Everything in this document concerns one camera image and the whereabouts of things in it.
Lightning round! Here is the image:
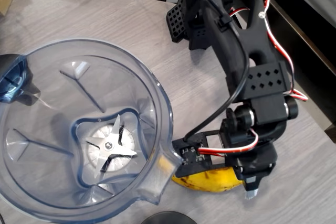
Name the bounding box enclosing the yellow spotted banana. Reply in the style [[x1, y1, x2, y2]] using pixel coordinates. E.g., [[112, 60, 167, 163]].
[[157, 155, 246, 193]]

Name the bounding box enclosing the black round lid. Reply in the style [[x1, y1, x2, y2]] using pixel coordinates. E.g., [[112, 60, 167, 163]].
[[141, 210, 196, 224]]

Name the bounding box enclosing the steel blender blade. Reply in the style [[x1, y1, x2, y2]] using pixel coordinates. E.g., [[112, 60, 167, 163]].
[[85, 113, 139, 180]]

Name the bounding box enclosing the black perforated arm base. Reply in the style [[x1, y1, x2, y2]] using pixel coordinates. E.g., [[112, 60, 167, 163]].
[[166, 0, 211, 51]]

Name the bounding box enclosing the red white servo cable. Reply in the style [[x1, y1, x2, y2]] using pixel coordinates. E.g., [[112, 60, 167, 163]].
[[228, 0, 309, 103], [198, 128, 259, 155]]

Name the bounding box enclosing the clear plastic blender jar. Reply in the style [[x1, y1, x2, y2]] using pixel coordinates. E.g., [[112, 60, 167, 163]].
[[0, 37, 184, 224]]

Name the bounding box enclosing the black camera cable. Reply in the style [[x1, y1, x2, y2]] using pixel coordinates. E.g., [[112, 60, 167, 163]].
[[181, 0, 250, 142]]

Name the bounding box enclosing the black gripper camera board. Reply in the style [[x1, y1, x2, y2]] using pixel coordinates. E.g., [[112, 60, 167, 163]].
[[173, 129, 226, 179]]

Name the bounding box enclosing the dark metal rail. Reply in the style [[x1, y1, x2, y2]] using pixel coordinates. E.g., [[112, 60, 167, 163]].
[[262, 0, 336, 137]]

